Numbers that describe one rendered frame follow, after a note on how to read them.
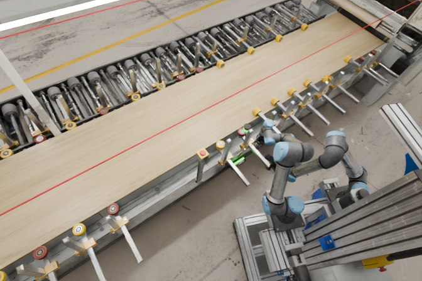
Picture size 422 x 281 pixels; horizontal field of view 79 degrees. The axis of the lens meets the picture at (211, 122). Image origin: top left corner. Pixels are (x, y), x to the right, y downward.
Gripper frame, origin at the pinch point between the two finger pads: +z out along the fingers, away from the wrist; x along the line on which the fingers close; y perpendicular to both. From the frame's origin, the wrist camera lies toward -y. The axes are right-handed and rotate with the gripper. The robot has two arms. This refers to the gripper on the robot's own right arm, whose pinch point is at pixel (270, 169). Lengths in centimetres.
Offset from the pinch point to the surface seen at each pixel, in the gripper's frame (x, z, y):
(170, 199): -84, 11, -31
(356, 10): 251, -26, -99
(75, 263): -164, 11, -29
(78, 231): -151, -9, -41
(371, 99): 250, 69, -8
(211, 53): 34, -17, -137
